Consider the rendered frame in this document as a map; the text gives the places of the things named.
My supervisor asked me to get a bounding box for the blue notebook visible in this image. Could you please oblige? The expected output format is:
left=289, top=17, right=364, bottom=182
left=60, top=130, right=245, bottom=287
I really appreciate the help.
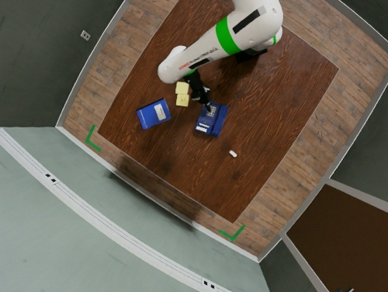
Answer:
left=136, top=98, right=171, bottom=130

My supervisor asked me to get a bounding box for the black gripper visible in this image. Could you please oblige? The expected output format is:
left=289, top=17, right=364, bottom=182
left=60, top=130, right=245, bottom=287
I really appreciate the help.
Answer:
left=189, top=78, right=211, bottom=112

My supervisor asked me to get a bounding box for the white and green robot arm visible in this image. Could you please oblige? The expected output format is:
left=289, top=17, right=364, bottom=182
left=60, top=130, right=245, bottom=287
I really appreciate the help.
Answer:
left=158, top=0, right=283, bottom=84

